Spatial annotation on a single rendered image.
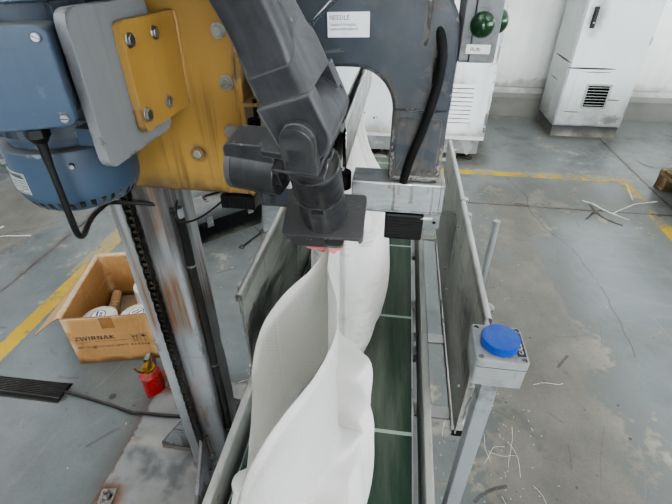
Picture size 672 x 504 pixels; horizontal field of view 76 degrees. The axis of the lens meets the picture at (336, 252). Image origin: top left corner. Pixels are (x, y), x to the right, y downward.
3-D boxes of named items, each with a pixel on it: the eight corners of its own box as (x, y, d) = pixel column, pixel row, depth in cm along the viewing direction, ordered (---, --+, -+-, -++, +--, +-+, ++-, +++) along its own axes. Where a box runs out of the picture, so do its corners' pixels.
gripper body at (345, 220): (292, 198, 59) (281, 164, 52) (367, 202, 57) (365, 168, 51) (284, 241, 56) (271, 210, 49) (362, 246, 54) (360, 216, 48)
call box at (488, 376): (521, 390, 69) (530, 364, 66) (470, 384, 70) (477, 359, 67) (511, 352, 76) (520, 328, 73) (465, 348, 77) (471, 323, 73)
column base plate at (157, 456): (228, 533, 123) (217, 497, 111) (90, 511, 128) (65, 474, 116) (273, 389, 164) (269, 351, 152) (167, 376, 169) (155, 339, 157)
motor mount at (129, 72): (123, 171, 49) (75, 8, 40) (70, 167, 50) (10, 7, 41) (214, 102, 72) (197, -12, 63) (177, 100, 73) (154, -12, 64)
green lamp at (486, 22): (494, 40, 53) (499, 12, 51) (468, 39, 53) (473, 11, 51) (491, 36, 55) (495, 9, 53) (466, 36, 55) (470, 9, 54)
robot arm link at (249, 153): (312, 130, 37) (339, 81, 43) (193, 113, 40) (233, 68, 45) (319, 226, 47) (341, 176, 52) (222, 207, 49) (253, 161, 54)
